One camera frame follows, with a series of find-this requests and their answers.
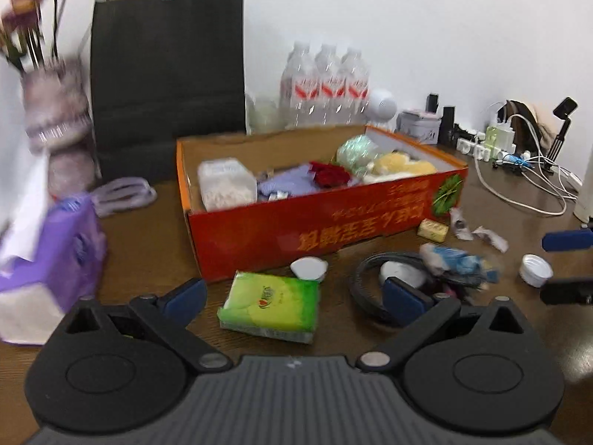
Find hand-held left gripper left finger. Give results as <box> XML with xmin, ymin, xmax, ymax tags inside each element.
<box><xmin>51</xmin><ymin>278</ymin><xmax>235</xmax><ymax>373</ymax></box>

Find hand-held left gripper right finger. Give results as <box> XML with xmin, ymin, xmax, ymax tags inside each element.
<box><xmin>356</xmin><ymin>277</ymin><xmax>545</xmax><ymax>373</ymax></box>

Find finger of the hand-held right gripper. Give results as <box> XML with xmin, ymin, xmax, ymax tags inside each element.
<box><xmin>541</xmin><ymin>227</ymin><xmax>593</xmax><ymax>251</ymax></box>
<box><xmin>539</xmin><ymin>277</ymin><xmax>593</xmax><ymax>307</ymax></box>

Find black braided cable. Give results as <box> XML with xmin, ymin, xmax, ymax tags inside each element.
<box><xmin>349</xmin><ymin>251</ymin><xmax>460</xmax><ymax>326</ymax></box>

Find green tissue pack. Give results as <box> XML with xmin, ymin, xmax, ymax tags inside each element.
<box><xmin>217</xmin><ymin>271</ymin><xmax>321</xmax><ymax>345</ymax></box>

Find red cardboard box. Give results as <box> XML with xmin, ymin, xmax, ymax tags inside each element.
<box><xmin>175</xmin><ymin>125</ymin><xmax>469</xmax><ymax>284</ymax></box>

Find clear cotton swab container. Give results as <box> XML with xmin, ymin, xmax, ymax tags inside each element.
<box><xmin>197</xmin><ymin>157</ymin><xmax>258</xmax><ymax>212</ymax></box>

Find yellow and white plush toy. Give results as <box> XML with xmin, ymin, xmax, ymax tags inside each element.
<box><xmin>362</xmin><ymin>149</ymin><xmax>439</xmax><ymax>185</ymax></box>

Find red artificial rose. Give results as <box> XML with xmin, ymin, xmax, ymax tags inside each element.
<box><xmin>308</xmin><ymin>161</ymin><xmax>353</xmax><ymax>190</ymax></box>

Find purple fabric pouch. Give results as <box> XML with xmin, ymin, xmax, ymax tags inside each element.
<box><xmin>256</xmin><ymin>164</ymin><xmax>326</xmax><ymax>203</ymax></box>

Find green shiny ball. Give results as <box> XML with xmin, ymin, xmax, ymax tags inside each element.
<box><xmin>336</xmin><ymin>134</ymin><xmax>379</xmax><ymax>173</ymax></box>

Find crumpled white tissue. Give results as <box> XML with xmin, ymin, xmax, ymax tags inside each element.
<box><xmin>379</xmin><ymin>260</ymin><xmax>428</xmax><ymax>289</ymax></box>

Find white jar lid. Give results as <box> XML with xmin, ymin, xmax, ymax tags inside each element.
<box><xmin>518</xmin><ymin>253</ymin><xmax>554</xmax><ymax>288</ymax></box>

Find blue snack packet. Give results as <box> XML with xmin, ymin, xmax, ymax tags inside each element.
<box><xmin>419</xmin><ymin>243</ymin><xmax>504</xmax><ymax>284</ymax></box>

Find small yellow block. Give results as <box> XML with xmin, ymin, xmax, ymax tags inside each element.
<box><xmin>416</xmin><ymin>219</ymin><xmax>450</xmax><ymax>242</ymax></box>

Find small white round lid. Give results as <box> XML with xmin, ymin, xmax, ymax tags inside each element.
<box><xmin>290</xmin><ymin>257</ymin><xmax>329</xmax><ymax>284</ymax></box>

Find black phone stand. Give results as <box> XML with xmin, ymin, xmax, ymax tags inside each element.
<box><xmin>545</xmin><ymin>96</ymin><xmax>579</xmax><ymax>173</ymax></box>

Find white charger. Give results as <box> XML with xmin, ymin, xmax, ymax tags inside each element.
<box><xmin>498</xmin><ymin>123</ymin><xmax>516</xmax><ymax>153</ymax></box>

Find brown cloth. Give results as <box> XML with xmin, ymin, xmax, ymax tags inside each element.
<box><xmin>504</xmin><ymin>99</ymin><xmax>562</xmax><ymax>155</ymax></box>

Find white power strip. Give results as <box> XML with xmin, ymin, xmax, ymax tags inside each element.
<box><xmin>456</xmin><ymin>136</ymin><xmax>507</xmax><ymax>163</ymax></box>

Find purple tissue pack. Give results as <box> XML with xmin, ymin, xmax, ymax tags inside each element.
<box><xmin>0</xmin><ymin>155</ymin><xmax>108</xmax><ymax>346</ymax></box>

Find black upright device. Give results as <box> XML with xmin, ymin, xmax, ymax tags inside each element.
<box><xmin>425</xmin><ymin>93</ymin><xmax>457</xmax><ymax>145</ymax></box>

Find grey tin box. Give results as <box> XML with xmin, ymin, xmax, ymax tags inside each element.
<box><xmin>396</xmin><ymin>108</ymin><xmax>441</xmax><ymax>145</ymax></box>

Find white robot figure speaker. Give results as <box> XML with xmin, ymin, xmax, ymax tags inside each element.
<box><xmin>363</xmin><ymin>88</ymin><xmax>400</xmax><ymax>126</ymax></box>

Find glass cup with spoon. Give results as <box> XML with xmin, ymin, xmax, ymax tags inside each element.
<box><xmin>247</xmin><ymin>95</ymin><xmax>284</xmax><ymax>133</ymax></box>

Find black paper bag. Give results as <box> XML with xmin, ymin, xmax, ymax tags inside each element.
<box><xmin>90</xmin><ymin>0</ymin><xmax>246</xmax><ymax>182</ymax></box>

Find pink mottled vase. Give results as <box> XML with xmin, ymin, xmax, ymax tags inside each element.
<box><xmin>20</xmin><ymin>57</ymin><xmax>99</xmax><ymax>198</ymax></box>

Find clear water bottle red label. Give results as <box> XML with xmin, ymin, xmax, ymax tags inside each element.
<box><xmin>311</xmin><ymin>44</ymin><xmax>346</xmax><ymax>126</ymax></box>
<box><xmin>280</xmin><ymin>41</ymin><xmax>318</xmax><ymax>129</ymax></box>
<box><xmin>339</xmin><ymin>47</ymin><xmax>372</xmax><ymax>124</ymax></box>

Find dried pink flowers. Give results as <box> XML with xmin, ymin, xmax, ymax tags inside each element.
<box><xmin>0</xmin><ymin>0</ymin><xmax>96</xmax><ymax>72</ymax></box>

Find white cable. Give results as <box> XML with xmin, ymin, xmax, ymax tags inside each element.
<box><xmin>471</xmin><ymin>101</ymin><xmax>582</xmax><ymax>217</ymax></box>

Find lavender cord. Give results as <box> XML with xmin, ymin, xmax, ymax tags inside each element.
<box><xmin>92</xmin><ymin>177</ymin><xmax>159</xmax><ymax>217</ymax></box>

